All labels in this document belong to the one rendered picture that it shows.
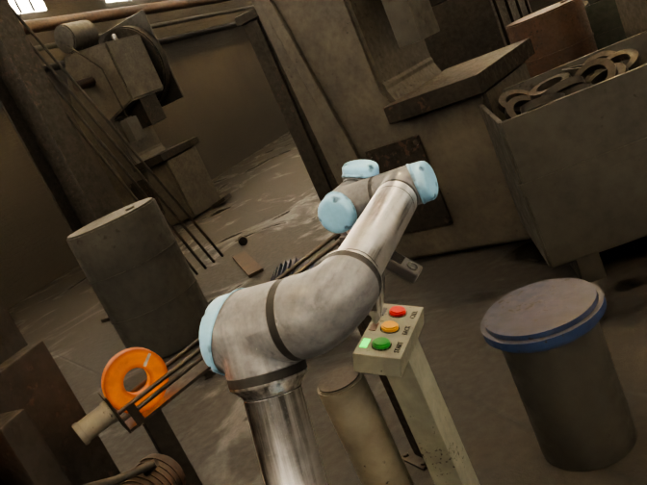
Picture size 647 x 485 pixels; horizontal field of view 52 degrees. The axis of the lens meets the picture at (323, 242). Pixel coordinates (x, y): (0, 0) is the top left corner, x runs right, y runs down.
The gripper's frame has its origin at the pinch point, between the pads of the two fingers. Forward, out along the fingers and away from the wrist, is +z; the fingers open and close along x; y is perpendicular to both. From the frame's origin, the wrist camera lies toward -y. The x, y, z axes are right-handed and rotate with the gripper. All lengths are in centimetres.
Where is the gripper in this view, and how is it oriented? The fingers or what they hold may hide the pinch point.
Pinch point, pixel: (378, 319)
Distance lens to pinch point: 147.7
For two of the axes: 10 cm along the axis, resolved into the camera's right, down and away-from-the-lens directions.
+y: -9.4, -0.6, 3.4
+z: 0.8, 9.2, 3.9
